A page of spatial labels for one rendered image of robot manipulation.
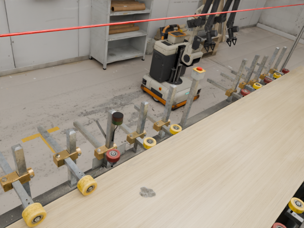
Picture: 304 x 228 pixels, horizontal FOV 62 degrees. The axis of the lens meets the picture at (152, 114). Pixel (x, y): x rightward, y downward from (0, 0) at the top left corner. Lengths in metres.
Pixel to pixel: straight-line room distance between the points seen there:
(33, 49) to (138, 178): 3.07
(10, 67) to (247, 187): 3.44
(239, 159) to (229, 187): 0.26
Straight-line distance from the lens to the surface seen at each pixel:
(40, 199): 1.57
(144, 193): 1.32
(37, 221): 1.23
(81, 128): 1.70
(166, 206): 1.32
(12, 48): 4.00
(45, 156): 2.75
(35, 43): 4.08
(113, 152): 1.48
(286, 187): 1.72
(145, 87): 3.72
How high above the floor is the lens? 1.96
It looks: 35 degrees down
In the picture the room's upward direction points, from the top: 12 degrees clockwise
